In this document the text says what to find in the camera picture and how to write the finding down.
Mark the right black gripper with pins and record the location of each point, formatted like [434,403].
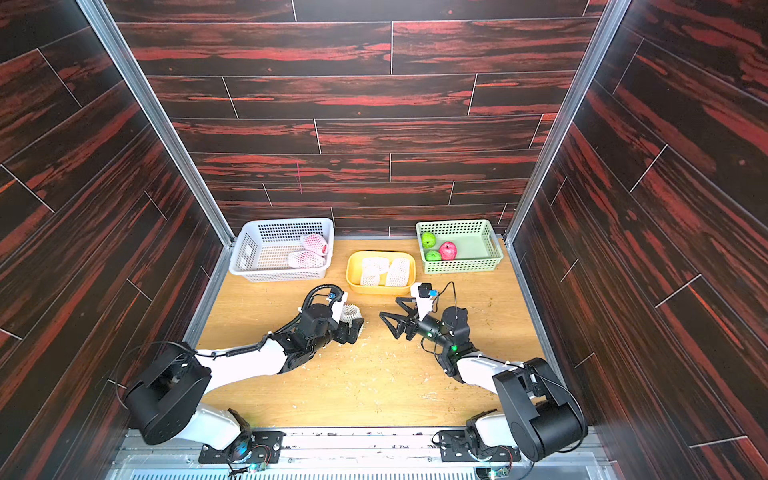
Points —
[408,324]

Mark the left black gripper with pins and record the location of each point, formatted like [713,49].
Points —
[343,336]

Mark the white foam net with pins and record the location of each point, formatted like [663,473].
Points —
[375,265]
[370,276]
[398,273]

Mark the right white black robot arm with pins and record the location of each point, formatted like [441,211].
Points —
[539,416]

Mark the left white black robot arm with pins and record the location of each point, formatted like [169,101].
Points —
[165,401]

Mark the yellow plastic tub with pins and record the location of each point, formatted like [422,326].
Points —
[354,268]

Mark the green plastic mesh basket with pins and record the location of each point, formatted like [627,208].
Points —
[478,248]

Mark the white plastic mesh basket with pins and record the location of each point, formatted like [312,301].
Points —
[262,249]

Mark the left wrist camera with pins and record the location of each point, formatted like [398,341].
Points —
[337,303]

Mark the front aluminium rail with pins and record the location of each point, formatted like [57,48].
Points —
[356,453]

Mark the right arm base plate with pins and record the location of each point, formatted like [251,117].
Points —
[461,445]

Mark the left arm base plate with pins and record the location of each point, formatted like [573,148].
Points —
[263,447]

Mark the left aluminium frame post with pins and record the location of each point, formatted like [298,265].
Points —
[110,36]

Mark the aluminium frame post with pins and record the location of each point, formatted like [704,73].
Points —
[606,29]
[110,36]

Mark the right aluminium frame post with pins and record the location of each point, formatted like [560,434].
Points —
[606,29]

